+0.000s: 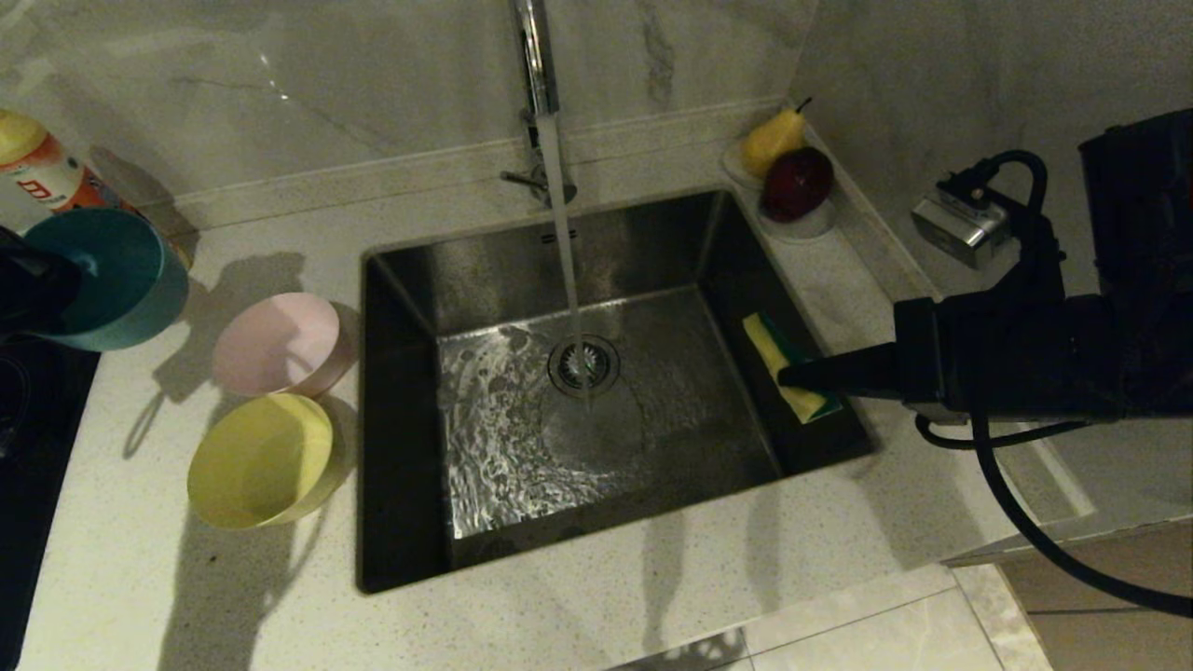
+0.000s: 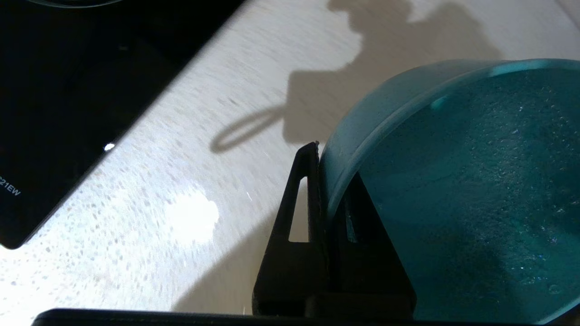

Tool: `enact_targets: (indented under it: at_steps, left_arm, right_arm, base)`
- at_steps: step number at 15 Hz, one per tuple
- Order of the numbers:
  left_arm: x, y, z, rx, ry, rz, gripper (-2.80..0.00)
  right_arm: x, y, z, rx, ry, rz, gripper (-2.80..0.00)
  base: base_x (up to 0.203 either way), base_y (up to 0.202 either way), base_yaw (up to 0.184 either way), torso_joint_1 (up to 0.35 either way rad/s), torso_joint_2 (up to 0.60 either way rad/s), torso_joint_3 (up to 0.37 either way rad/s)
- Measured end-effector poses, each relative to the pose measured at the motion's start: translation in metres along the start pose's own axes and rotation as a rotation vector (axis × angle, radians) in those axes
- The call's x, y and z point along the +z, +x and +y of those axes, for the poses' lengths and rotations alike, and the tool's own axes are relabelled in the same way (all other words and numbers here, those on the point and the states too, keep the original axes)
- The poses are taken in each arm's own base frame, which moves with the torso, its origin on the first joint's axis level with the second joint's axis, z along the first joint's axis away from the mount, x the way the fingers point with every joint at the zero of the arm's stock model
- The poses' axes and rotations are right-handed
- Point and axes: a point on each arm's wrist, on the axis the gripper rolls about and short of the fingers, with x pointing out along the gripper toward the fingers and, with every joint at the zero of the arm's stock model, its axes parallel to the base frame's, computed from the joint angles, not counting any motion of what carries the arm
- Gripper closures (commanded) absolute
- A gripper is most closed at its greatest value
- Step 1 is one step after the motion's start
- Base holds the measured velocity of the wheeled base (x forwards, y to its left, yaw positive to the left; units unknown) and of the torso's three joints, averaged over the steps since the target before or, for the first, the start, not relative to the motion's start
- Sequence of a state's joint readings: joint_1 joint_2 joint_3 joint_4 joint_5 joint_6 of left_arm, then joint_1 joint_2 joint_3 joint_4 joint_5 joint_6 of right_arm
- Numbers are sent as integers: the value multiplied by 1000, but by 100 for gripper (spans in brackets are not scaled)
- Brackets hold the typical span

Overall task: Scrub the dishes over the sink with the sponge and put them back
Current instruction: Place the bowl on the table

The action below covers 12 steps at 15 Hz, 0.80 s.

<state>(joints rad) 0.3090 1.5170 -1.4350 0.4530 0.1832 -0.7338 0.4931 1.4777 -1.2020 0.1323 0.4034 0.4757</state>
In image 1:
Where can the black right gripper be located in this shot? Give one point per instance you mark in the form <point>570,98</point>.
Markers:
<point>1025,359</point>

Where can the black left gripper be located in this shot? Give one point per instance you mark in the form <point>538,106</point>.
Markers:
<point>33,289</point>

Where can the blue plastic bowl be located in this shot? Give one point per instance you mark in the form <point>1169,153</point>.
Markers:
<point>112,280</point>

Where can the green and yellow sponge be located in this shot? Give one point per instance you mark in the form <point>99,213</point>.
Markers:
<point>769,340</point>

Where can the yellow-capped orange dish soap bottle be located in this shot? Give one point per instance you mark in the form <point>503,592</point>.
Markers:
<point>37,163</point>

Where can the pink plastic bowl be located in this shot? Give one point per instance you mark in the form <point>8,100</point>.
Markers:
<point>275,345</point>

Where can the stainless steel sink basin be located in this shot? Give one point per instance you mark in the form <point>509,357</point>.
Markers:
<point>652,447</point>

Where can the small white dish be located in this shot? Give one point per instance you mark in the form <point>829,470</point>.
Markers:
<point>802,229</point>
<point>731,168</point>

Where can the dark red apple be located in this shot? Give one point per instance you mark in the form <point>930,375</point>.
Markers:
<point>794,186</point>

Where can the black induction cooktop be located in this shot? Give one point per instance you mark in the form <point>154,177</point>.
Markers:
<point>37,485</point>

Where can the yellow pear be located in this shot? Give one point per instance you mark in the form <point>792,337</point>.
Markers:
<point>769,144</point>

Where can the round metal drain strainer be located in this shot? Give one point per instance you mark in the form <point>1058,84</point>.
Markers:
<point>601,368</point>

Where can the yellow plastic bowl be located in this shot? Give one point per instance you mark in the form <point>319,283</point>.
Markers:
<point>261,461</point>

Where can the running water stream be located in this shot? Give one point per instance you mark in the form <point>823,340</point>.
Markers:
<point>564,242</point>

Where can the chrome faucet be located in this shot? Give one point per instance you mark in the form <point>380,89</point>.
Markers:
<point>536,56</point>

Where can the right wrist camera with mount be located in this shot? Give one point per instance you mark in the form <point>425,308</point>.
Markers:
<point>969,228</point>

